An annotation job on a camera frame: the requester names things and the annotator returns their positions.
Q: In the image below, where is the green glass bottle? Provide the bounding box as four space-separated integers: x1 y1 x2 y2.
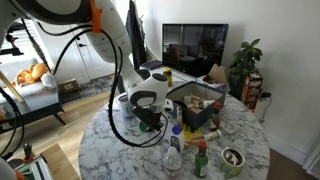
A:
194 141 208 178

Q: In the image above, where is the white blue canister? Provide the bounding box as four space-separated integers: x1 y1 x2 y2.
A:
118 95 134 118

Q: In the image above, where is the orange plush toy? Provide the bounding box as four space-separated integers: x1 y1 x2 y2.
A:
11 63 56 88

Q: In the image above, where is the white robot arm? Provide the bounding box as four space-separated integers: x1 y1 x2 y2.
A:
0 0 173 130

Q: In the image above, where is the green plastic lid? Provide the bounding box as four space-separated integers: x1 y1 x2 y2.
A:
139 121 150 132

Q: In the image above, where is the white purple sauce packet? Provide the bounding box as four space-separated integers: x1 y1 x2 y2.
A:
176 106 183 126

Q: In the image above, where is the white bottle blue cap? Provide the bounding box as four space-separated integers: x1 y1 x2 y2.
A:
169 125 185 152

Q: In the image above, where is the hot sauce bottle red cap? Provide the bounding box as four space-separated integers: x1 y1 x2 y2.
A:
210 102 221 131

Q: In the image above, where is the dark blue cardboard box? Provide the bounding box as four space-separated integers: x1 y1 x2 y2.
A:
167 81 225 129

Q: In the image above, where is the open brown cardboard box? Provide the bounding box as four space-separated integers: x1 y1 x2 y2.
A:
196 64 227 91

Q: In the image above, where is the black television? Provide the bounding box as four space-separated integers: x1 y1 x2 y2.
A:
162 23 229 77

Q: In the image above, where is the yellow packet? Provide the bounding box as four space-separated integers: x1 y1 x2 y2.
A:
182 124 203 142

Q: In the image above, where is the orange snack box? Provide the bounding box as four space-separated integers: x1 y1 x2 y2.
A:
241 72 263 112

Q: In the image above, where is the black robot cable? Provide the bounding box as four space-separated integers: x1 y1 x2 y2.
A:
19 18 169 148

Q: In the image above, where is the clear plastic water bottle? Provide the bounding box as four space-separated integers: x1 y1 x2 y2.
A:
164 147 183 177

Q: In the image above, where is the yellow lid vitamin bottle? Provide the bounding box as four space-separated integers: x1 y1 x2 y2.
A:
163 67 172 87

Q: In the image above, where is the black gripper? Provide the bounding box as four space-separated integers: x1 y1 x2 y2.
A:
133 107 163 131

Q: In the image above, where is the dark hanging coat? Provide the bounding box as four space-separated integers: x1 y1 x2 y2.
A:
126 0 147 69

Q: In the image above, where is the potted green plant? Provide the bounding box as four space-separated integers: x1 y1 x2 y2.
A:
228 39 263 100

